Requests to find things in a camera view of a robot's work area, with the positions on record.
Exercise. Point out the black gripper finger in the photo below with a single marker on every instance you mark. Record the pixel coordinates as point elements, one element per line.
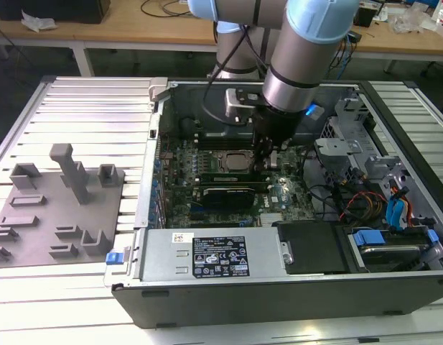
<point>273,160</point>
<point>260,158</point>

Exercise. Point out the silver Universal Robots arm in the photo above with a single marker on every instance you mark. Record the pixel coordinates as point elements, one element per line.
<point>300,54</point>

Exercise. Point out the black RAM slot row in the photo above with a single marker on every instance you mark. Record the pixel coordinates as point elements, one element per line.
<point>232,186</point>
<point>221,143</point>

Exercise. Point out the green RAM stick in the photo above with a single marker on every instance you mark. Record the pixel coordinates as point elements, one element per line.
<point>221,134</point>

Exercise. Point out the silver CPU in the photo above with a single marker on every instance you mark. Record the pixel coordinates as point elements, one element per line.
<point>237,161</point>

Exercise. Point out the green motherboard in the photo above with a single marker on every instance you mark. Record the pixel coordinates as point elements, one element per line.
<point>293,179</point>

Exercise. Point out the black graphics card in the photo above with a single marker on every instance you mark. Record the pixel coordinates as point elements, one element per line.
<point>228,199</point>

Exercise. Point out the silver chipset heatsink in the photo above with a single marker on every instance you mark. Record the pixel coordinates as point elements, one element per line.
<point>271,219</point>

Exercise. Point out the metal drive cage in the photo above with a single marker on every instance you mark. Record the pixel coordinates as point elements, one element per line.
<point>336,151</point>

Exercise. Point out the black plastic cover plate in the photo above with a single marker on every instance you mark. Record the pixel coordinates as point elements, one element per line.
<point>311,248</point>

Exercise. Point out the hard disk in blue carrier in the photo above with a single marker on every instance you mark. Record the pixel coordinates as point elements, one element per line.
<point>368,239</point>

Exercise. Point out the grey power supply unit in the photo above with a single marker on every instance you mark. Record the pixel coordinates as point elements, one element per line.
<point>163,255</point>

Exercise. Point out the small black device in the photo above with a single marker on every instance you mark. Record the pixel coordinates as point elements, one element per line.
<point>364,18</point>

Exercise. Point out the black open PC case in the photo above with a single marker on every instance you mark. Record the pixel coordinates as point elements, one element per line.
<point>242,305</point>

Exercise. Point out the clear plastic bags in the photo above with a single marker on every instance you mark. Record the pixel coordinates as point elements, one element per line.
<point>408,19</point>

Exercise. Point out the blue case latch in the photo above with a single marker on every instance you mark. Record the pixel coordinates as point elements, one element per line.
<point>113,258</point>

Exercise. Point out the wooden desk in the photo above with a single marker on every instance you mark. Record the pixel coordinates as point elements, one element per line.
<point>117,30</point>

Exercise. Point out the grey parts rack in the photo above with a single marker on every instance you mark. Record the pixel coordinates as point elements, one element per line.
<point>63,219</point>

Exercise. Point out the white crumpled paper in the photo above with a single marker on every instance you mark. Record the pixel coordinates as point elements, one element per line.
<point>38,22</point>

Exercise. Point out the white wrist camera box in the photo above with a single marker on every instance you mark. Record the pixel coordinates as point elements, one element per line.
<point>239,104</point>

